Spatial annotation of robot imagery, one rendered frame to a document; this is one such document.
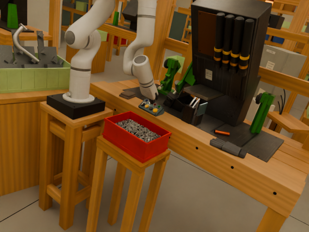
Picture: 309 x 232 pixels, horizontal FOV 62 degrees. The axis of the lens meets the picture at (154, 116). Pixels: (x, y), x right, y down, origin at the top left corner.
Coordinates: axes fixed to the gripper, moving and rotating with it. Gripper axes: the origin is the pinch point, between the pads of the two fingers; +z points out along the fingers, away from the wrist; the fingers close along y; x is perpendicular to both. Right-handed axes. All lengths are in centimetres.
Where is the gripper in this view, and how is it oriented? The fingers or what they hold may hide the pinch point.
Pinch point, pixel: (152, 100)
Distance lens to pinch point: 154.2
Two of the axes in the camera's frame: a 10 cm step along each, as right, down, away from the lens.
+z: 1.9, 6.1, 7.7
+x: 6.2, -6.8, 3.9
